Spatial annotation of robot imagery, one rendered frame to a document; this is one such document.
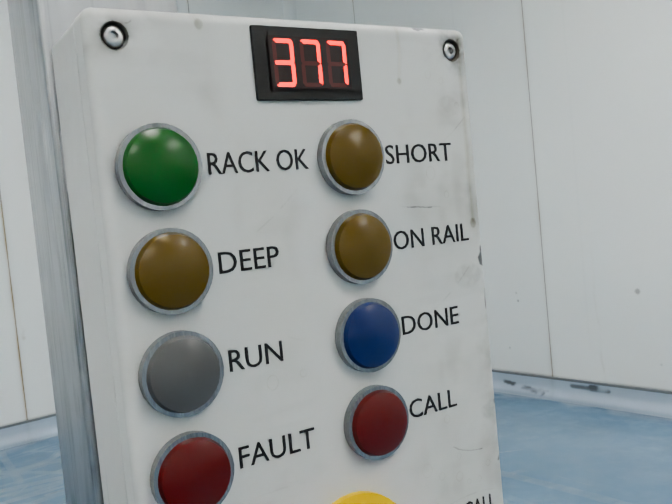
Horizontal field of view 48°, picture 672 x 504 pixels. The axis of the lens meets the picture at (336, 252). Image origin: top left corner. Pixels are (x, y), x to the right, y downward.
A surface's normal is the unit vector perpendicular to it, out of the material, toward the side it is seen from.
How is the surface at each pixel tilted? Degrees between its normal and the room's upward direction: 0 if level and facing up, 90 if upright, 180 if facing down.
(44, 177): 90
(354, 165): 92
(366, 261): 93
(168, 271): 90
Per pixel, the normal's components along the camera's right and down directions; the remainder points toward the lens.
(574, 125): -0.77, 0.11
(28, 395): 0.63, -0.02
